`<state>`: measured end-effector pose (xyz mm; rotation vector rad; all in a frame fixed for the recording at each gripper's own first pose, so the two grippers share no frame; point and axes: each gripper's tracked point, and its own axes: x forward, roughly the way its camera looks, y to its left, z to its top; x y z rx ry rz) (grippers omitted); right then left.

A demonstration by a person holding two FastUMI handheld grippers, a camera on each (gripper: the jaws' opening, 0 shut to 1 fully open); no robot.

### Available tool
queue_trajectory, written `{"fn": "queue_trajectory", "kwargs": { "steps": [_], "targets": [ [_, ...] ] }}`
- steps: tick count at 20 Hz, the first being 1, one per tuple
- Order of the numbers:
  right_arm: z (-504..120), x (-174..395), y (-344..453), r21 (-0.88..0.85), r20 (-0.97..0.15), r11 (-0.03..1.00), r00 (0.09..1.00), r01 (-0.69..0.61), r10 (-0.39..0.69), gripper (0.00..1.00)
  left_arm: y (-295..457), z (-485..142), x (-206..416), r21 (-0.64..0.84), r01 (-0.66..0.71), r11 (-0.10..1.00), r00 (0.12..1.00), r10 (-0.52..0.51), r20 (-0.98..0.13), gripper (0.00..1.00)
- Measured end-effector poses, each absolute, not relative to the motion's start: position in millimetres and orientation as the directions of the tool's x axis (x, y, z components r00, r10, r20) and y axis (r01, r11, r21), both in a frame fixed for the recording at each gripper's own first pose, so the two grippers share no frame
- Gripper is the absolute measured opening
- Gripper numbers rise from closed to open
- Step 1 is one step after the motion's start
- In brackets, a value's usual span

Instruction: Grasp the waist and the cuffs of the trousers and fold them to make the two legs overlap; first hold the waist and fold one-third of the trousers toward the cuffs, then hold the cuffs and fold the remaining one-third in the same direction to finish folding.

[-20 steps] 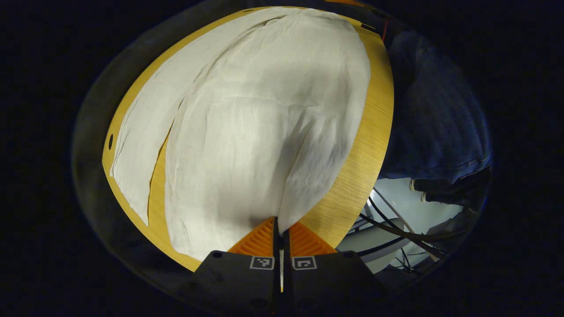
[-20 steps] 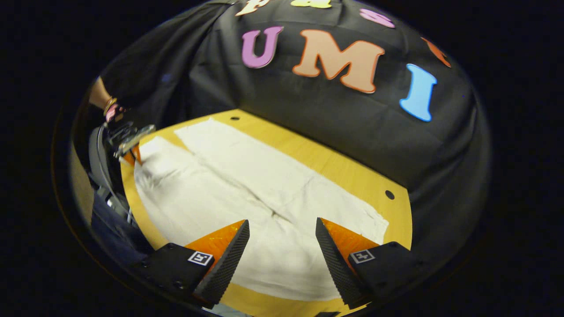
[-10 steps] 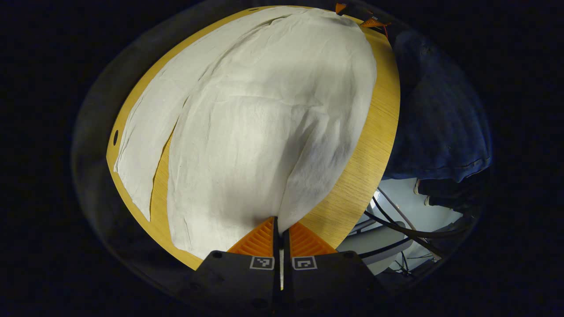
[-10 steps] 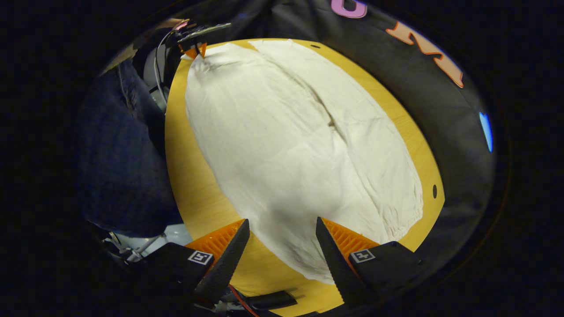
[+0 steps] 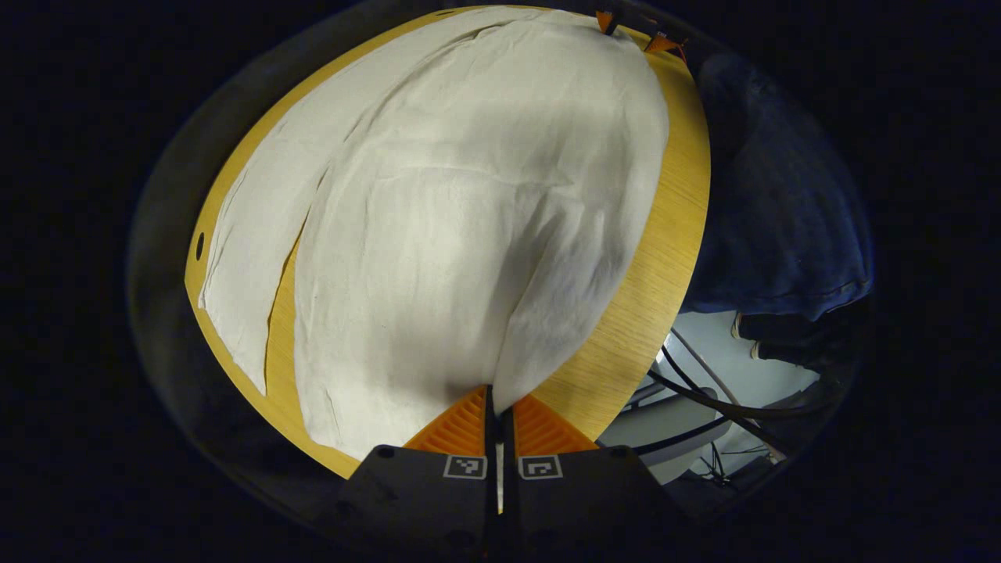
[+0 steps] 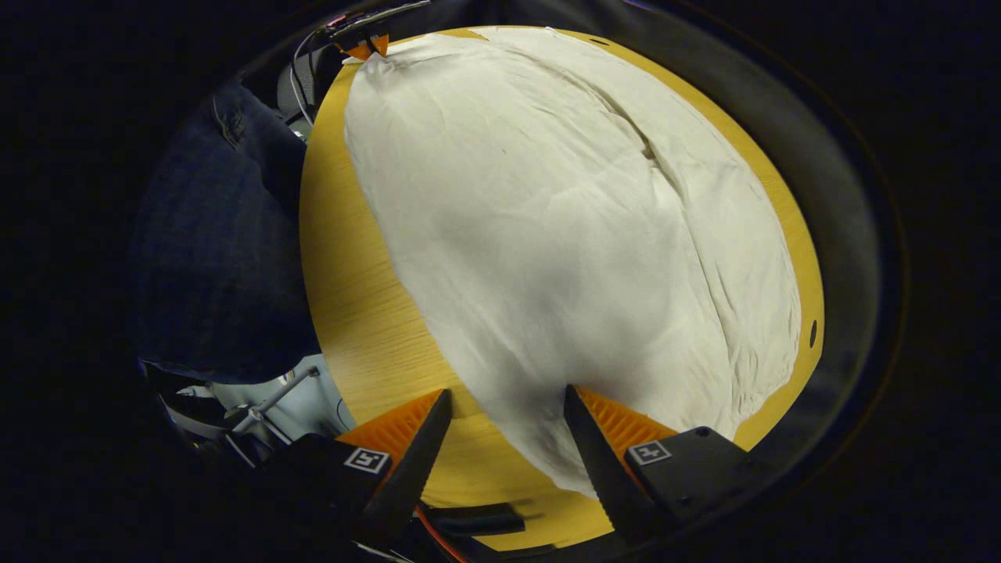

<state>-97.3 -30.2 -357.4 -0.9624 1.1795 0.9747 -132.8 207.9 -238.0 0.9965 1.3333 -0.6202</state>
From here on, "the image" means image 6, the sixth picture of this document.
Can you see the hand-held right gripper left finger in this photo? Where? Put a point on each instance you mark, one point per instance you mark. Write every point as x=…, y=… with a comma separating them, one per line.
x=410, y=469

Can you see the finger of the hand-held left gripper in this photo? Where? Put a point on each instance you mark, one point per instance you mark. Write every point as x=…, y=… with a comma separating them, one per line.
x=366, y=48

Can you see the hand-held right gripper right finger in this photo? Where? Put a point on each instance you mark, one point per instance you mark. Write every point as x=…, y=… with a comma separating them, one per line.
x=602, y=469

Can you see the white jeans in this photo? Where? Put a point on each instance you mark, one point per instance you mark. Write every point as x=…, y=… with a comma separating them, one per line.
x=563, y=234

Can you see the person's dark blue trousers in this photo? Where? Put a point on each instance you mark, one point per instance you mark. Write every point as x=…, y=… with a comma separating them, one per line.
x=219, y=250

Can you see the grey metal frame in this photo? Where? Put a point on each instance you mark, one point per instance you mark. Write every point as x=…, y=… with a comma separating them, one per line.
x=270, y=403

